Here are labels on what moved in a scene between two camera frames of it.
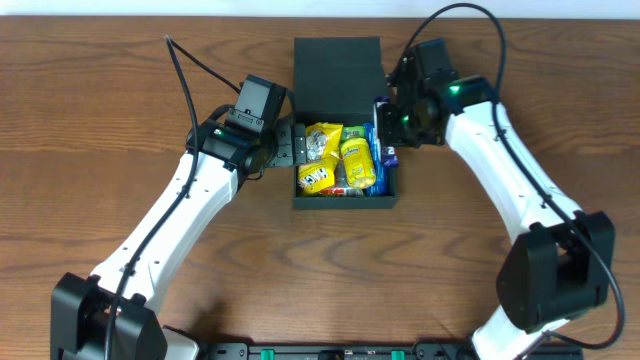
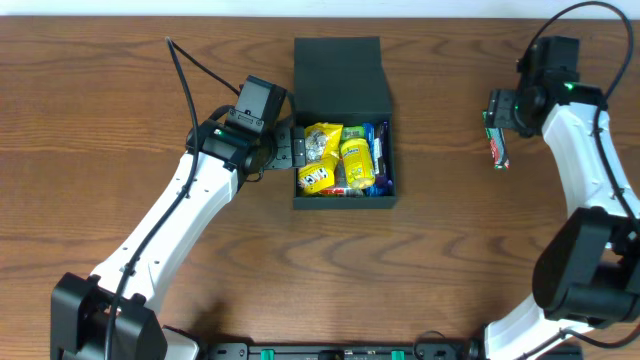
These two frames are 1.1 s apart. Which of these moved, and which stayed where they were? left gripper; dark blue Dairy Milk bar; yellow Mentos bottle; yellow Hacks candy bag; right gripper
Moved: dark blue Dairy Milk bar; right gripper
Stayed: left gripper; yellow Hacks candy bag; yellow Mentos bottle
